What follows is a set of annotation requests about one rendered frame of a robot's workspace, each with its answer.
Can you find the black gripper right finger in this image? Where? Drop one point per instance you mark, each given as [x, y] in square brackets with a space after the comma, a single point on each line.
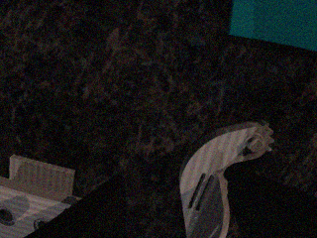
[267, 209]

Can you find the teal flat rectangular plate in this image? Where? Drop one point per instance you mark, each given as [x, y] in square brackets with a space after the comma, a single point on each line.
[288, 22]

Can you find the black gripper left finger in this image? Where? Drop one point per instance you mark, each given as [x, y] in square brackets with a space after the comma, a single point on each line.
[99, 214]

